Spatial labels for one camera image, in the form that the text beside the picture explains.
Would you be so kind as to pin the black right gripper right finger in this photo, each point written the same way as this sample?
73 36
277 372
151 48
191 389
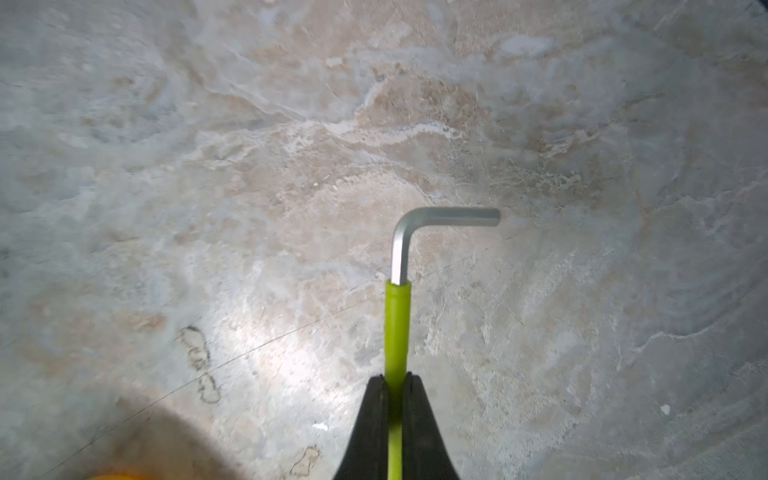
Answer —
424 455

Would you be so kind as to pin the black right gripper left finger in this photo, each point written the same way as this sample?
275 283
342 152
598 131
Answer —
366 455

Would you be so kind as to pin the lime green sleeved hex key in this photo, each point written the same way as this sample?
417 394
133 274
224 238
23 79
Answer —
398 303

